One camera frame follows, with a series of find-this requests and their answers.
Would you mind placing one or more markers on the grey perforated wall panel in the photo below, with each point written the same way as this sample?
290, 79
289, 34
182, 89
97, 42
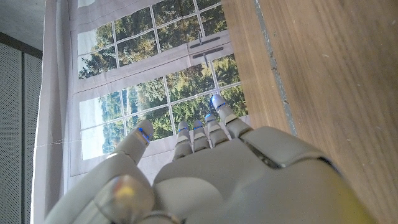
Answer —
12, 124

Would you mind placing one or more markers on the printed window backdrop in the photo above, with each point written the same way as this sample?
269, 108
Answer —
140, 46

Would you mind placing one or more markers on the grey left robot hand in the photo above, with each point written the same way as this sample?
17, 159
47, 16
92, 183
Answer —
233, 180

